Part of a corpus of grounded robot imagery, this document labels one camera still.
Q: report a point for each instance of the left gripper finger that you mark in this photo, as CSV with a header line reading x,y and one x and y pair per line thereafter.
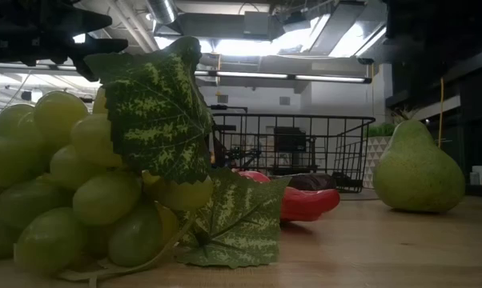
x,y
89,22
101,46

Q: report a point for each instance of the green pear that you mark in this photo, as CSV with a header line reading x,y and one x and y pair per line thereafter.
x,y
419,166

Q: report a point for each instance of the green grape bunch with leaves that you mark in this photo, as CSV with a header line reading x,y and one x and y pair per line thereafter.
x,y
105,196

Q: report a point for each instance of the dark purple eggplant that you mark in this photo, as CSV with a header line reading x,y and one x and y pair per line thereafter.
x,y
311,182

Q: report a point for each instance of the red chili pepper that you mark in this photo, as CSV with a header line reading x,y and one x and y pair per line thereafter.
x,y
305,204

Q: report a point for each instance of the succulent in white patterned pot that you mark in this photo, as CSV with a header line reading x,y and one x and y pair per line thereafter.
x,y
375,156

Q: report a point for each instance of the ceiling strip light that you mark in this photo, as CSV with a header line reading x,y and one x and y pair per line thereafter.
x,y
289,76

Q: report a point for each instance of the silver ceiling duct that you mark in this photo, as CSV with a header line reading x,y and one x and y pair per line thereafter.
x,y
163,10

